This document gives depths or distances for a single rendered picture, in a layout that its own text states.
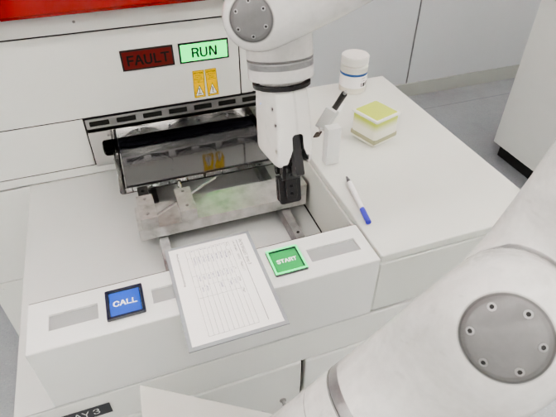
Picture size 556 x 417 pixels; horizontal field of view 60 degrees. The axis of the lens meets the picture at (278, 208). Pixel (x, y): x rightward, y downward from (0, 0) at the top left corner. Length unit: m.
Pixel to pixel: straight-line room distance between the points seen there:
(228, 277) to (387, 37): 2.63
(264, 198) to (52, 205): 0.51
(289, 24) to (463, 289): 0.30
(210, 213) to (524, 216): 0.66
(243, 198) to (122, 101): 0.38
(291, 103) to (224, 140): 0.63
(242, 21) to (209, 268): 0.42
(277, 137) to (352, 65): 0.67
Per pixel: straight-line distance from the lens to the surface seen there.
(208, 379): 0.90
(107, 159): 1.27
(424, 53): 3.45
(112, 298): 0.78
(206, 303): 0.74
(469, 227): 0.91
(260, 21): 0.51
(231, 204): 1.03
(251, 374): 0.93
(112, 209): 1.17
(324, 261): 0.80
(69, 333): 0.76
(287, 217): 1.04
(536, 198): 0.51
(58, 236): 1.15
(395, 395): 0.47
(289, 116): 0.60
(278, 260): 0.79
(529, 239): 0.53
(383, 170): 1.01
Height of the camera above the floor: 1.54
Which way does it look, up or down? 40 degrees down
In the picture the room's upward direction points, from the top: straight up
